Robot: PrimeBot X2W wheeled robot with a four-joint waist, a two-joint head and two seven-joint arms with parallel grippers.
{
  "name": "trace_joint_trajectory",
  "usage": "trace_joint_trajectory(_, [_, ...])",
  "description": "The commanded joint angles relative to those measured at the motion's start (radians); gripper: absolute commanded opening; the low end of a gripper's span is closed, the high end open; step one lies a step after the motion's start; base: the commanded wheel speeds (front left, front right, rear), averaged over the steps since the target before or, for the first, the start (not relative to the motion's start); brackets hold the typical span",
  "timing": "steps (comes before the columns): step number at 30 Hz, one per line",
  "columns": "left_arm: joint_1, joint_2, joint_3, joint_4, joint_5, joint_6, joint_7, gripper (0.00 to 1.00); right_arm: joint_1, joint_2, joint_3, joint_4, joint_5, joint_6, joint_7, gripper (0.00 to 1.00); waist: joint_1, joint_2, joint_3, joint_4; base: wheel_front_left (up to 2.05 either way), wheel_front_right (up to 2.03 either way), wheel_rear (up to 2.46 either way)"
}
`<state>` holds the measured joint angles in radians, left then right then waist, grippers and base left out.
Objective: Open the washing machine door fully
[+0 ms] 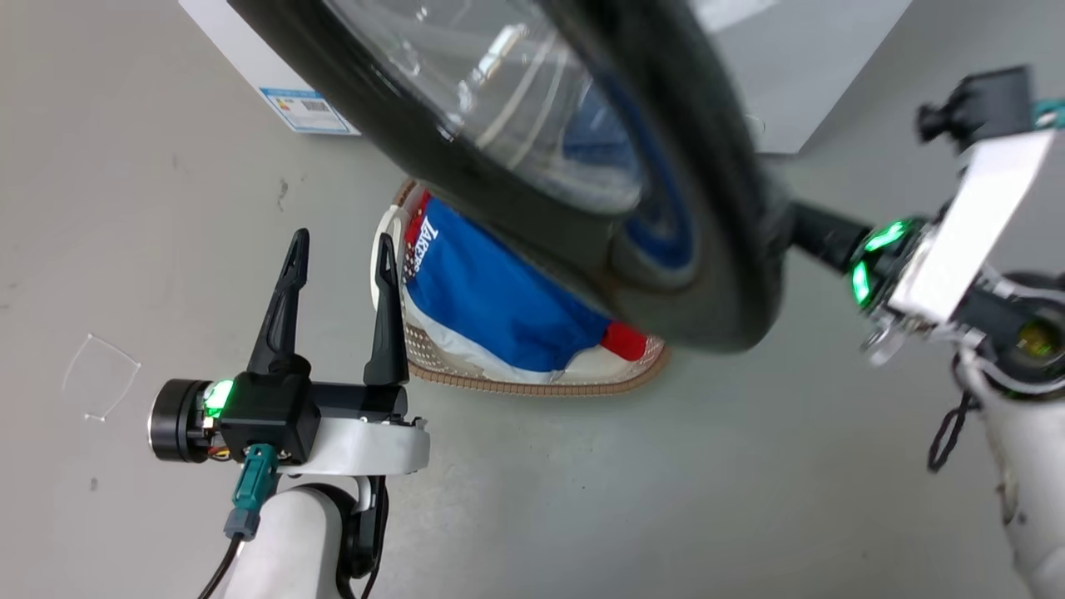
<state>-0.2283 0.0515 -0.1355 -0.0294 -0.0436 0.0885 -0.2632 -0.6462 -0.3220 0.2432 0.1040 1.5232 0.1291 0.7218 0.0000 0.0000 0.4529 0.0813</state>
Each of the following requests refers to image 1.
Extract blue red white garment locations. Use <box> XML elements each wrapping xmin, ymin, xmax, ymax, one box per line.
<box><xmin>401</xmin><ymin>75</ymin><xmax>693</xmax><ymax>384</ymax></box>

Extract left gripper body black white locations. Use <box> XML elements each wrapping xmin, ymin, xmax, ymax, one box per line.
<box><xmin>150</xmin><ymin>377</ymin><xmax>431</xmax><ymax>477</ymax></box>

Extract woven beige laundry basket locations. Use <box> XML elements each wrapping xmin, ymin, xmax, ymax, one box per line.
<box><xmin>369</xmin><ymin>178</ymin><xmax>671</xmax><ymax>398</ymax></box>

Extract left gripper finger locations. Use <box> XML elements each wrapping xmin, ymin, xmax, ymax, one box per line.
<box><xmin>363</xmin><ymin>233</ymin><xmax>411</xmax><ymax>387</ymax></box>
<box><xmin>247</xmin><ymin>229</ymin><xmax>311</xmax><ymax>376</ymax></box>

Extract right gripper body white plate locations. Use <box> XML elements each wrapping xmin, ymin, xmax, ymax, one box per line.
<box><xmin>848</xmin><ymin>129</ymin><xmax>1057</xmax><ymax>367</ymax></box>

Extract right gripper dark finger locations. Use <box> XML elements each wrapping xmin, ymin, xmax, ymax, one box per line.
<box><xmin>786</xmin><ymin>201</ymin><xmax>875</xmax><ymax>272</ymax></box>

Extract thin black looped cable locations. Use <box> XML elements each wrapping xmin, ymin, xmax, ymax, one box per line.
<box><xmin>927</xmin><ymin>389</ymin><xmax>983</xmax><ymax>474</ymax></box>

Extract blue energy label sticker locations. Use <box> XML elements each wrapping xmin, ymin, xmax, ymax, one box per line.
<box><xmin>259</xmin><ymin>86</ymin><xmax>361</xmax><ymax>136</ymax></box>

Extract round black washing machine door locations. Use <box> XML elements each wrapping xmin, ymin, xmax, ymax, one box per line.
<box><xmin>228</xmin><ymin>0</ymin><xmax>793</xmax><ymax>354</ymax></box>

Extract white washing machine body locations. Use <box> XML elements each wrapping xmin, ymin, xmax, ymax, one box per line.
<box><xmin>178</xmin><ymin>0</ymin><xmax>913</xmax><ymax>156</ymax></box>

